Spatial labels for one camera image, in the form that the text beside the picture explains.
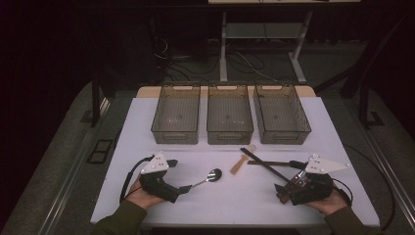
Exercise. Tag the translucent brown plastic bin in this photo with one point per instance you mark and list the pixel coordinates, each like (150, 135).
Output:
(176, 114)
(230, 114)
(280, 112)

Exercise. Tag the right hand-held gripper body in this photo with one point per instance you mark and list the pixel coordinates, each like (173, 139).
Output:
(316, 189)

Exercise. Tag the black chopstick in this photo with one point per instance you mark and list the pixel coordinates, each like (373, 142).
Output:
(261, 161)
(260, 164)

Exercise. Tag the white metal desk frame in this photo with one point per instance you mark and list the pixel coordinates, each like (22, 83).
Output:
(223, 58)

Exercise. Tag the black metal stand with brace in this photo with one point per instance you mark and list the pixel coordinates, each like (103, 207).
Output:
(364, 104)

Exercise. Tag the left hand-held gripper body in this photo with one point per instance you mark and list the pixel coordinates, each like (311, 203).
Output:
(156, 185)

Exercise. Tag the aluminium floor rail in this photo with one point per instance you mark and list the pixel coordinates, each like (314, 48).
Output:
(70, 182)
(391, 178)

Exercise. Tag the person's right hand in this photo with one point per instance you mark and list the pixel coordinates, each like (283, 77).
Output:
(332, 204)

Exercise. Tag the person's left hand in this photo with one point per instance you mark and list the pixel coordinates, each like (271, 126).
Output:
(140, 197)

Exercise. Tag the white table mat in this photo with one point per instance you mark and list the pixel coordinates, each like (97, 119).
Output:
(235, 202)

